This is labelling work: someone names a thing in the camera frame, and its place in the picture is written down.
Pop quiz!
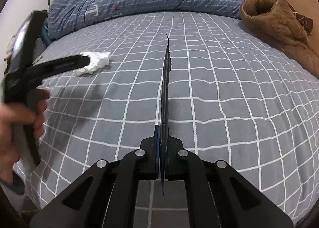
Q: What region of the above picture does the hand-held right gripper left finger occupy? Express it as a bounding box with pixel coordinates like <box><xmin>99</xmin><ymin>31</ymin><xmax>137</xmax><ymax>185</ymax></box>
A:
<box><xmin>29</xmin><ymin>124</ymin><xmax>160</xmax><ymax>228</ymax></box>

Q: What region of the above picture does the brown fleece jacket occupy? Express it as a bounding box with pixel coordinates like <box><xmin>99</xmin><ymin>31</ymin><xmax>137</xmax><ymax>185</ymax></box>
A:
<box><xmin>239</xmin><ymin>0</ymin><xmax>319</xmax><ymax>79</ymax></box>

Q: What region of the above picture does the grey suitcase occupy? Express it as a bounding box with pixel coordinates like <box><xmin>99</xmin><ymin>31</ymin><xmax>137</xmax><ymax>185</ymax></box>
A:
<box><xmin>33</xmin><ymin>38</ymin><xmax>47</xmax><ymax>60</ymax></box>

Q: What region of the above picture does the white tissue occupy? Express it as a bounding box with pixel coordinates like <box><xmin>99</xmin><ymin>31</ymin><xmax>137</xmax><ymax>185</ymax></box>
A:
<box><xmin>73</xmin><ymin>52</ymin><xmax>111</xmax><ymax>77</ymax></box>

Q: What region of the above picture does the person's left hand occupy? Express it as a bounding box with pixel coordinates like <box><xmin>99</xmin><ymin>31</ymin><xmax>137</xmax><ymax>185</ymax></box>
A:
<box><xmin>0</xmin><ymin>91</ymin><xmax>52</xmax><ymax>186</ymax></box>

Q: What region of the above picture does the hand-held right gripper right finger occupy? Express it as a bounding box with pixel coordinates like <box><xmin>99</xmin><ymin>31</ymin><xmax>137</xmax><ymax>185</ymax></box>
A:
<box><xmin>164</xmin><ymin>128</ymin><xmax>295</xmax><ymax>228</ymax></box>

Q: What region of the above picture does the grey checked bed sheet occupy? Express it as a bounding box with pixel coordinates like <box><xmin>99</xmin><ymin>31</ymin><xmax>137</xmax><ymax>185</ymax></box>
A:
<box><xmin>12</xmin><ymin>11</ymin><xmax>319</xmax><ymax>226</ymax></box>

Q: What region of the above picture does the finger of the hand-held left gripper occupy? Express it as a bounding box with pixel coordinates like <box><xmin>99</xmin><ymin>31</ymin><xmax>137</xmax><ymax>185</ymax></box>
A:
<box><xmin>31</xmin><ymin>54</ymin><xmax>90</xmax><ymax>69</ymax></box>
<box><xmin>24</xmin><ymin>61</ymin><xmax>89</xmax><ymax>89</ymax></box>

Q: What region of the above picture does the person's left forearm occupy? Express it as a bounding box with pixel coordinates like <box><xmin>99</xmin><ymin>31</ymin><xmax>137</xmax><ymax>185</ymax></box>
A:
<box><xmin>0</xmin><ymin>168</ymin><xmax>25</xmax><ymax>196</ymax></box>

